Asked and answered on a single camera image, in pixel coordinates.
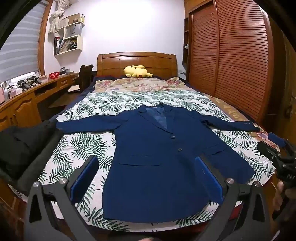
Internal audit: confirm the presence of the wooden bed headboard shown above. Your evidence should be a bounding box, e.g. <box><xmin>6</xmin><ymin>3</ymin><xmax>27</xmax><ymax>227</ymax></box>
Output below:
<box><xmin>97</xmin><ymin>51</ymin><xmax>178</xmax><ymax>78</ymax></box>

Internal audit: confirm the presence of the hanging beige cloth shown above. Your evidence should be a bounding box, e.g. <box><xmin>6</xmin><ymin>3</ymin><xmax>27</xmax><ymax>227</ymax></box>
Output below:
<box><xmin>48</xmin><ymin>0</ymin><xmax>66</xmax><ymax>35</ymax></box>

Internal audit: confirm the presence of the floral quilt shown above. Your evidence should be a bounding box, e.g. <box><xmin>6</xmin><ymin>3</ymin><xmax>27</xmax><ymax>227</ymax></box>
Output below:
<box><xmin>92</xmin><ymin>76</ymin><xmax>281</xmax><ymax>149</ymax></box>

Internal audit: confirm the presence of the pink box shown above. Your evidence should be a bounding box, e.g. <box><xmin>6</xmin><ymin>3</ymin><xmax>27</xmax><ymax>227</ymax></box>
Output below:
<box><xmin>0</xmin><ymin>81</ymin><xmax>6</xmax><ymax>105</ymax></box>

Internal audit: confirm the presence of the yellow plush toy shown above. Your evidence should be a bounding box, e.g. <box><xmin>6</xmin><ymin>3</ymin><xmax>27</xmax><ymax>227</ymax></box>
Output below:
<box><xmin>123</xmin><ymin>65</ymin><xmax>154</xmax><ymax>78</ymax></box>

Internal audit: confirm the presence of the navy blue suit jacket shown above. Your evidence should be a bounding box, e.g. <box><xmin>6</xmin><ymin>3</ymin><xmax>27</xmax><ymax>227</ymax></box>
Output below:
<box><xmin>56</xmin><ymin>103</ymin><xmax>261</xmax><ymax>224</ymax></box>

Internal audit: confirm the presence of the white wall shelf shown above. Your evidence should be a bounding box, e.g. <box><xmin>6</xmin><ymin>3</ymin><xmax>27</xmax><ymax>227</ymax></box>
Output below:
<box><xmin>54</xmin><ymin>13</ymin><xmax>85</xmax><ymax>55</ymax></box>

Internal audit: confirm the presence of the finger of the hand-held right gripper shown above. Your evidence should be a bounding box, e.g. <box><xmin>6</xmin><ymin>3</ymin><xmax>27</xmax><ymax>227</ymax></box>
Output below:
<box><xmin>257</xmin><ymin>141</ymin><xmax>281</xmax><ymax>166</ymax></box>
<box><xmin>268</xmin><ymin>132</ymin><xmax>296</xmax><ymax>158</ymax></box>

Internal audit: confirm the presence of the person's right hand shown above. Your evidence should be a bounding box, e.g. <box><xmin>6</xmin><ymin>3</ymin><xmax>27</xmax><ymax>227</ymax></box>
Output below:
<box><xmin>272</xmin><ymin>181</ymin><xmax>287</xmax><ymax>211</ymax></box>

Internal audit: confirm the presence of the row of books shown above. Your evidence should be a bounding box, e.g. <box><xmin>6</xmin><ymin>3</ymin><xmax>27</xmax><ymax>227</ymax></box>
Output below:
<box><xmin>54</xmin><ymin>37</ymin><xmax>78</xmax><ymax>55</ymax></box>

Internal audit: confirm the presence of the grey window blind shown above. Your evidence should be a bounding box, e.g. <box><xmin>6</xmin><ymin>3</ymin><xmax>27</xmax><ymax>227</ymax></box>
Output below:
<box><xmin>0</xmin><ymin>0</ymin><xmax>50</xmax><ymax>82</ymax></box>

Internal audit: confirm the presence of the wooden desk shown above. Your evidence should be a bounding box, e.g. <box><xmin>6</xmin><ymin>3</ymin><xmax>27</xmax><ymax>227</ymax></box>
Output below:
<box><xmin>0</xmin><ymin>72</ymin><xmax>79</xmax><ymax>130</ymax></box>

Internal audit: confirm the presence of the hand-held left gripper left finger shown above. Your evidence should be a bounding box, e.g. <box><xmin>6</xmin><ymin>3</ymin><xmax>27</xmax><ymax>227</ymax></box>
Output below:
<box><xmin>24</xmin><ymin>156</ymin><xmax>100</xmax><ymax>241</ymax></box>

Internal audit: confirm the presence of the leaf print bed sheet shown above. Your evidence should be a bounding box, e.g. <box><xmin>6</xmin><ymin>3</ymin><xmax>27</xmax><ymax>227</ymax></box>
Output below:
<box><xmin>37</xmin><ymin>89</ymin><xmax>277</xmax><ymax>232</ymax></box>

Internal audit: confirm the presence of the black chair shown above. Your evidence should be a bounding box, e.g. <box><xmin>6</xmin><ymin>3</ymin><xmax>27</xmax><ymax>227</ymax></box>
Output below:
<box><xmin>68</xmin><ymin>64</ymin><xmax>95</xmax><ymax>93</ymax></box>

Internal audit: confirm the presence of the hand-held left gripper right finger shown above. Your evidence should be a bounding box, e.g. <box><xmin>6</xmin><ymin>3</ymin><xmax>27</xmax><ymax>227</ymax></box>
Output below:
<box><xmin>196</xmin><ymin>154</ymin><xmax>272</xmax><ymax>241</ymax></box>

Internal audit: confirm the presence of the wooden louvered wardrobe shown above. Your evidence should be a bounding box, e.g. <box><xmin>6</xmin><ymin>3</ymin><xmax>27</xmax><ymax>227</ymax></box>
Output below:
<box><xmin>182</xmin><ymin>0</ymin><xmax>296</xmax><ymax>149</ymax></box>

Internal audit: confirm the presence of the black garment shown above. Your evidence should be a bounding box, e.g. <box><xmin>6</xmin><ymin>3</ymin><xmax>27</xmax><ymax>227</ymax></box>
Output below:
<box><xmin>0</xmin><ymin>119</ymin><xmax>62</xmax><ymax>197</ymax></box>

